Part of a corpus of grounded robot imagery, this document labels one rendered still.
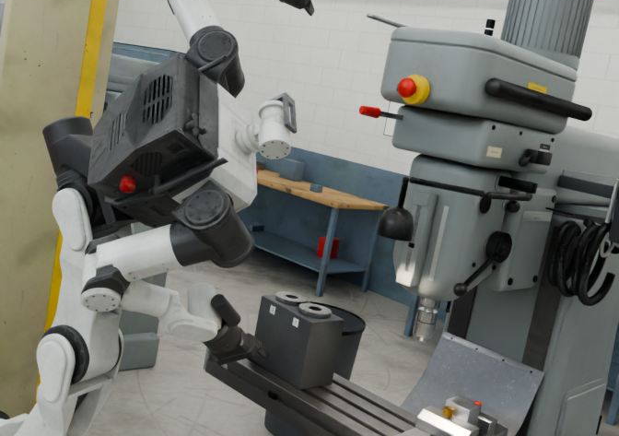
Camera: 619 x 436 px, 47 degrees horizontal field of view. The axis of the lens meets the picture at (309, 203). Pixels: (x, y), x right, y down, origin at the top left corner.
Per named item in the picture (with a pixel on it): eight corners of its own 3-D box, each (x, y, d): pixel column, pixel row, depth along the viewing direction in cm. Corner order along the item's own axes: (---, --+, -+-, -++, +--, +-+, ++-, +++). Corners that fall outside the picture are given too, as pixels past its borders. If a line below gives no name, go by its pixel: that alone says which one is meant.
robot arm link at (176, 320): (207, 345, 163) (154, 332, 156) (206, 312, 169) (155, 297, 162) (223, 332, 159) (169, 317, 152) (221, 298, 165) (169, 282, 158)
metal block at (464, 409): (463, 435, 160) (470, 410, 159) (440, 424, 164) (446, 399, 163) (474, 430, 164) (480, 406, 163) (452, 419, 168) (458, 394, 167)
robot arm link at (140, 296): (153, 328, 157) (68, 307, 147) (154, 289, 163) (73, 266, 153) (178, 305, 151) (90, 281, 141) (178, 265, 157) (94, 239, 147)
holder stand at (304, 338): (298, 390, 187) (312, 317, 184) (249, 358, 203) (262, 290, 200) (332, 384, 195) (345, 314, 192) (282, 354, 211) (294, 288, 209)
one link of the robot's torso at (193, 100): (54, 217, 142) (194, 150, 127) (73, 88, 160) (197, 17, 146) (157, 271, 164) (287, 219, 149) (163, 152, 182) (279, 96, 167)
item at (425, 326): (427, 333, 174) (432, 312, 173) (436, 340, 169) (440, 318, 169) (410, 331, 173) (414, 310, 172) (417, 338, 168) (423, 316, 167)
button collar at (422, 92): (421, 105, 144) (426, 76, 144) (397, 101, 148) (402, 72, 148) (426, 107, 146) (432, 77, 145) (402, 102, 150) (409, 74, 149)
